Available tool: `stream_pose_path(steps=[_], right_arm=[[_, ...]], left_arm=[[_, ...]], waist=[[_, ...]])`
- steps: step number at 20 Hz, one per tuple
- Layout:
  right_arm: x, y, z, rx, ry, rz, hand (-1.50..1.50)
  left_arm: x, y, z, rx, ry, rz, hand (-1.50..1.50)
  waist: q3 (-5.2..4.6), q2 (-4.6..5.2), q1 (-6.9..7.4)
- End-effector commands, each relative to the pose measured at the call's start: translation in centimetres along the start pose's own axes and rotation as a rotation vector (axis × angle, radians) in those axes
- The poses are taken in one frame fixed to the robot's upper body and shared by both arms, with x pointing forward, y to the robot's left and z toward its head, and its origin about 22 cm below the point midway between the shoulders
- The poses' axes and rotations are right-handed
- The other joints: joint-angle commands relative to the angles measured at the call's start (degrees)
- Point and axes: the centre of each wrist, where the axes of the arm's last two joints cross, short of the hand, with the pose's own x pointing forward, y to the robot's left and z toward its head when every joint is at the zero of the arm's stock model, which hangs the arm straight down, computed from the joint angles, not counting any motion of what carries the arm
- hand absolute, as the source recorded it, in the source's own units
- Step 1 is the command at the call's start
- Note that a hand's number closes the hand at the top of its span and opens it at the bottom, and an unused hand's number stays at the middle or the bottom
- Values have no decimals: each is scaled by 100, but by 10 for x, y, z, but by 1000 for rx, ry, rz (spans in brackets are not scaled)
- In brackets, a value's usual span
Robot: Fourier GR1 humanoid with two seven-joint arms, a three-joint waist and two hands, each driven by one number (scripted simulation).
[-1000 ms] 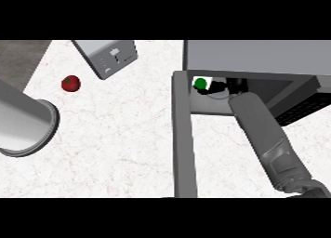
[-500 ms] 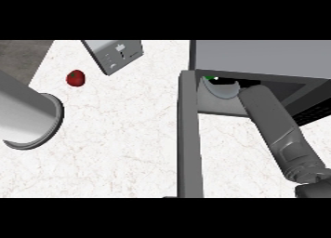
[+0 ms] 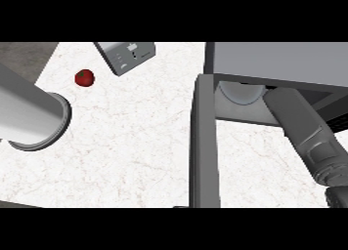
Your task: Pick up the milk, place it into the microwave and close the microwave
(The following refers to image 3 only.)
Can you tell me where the dark grey microwave door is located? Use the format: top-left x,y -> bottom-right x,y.
188,73 -> 222,209

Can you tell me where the glass microwave turntable plate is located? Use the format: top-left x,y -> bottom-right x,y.
216,80 -> 268,106

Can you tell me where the red tomato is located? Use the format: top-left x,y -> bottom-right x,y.
74,68 -> 96,88

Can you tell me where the grey appliance with buttons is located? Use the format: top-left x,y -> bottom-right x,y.
91,41 -> 157,77

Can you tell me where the grey microwave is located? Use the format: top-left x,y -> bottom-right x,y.
202,41 -> 348,135

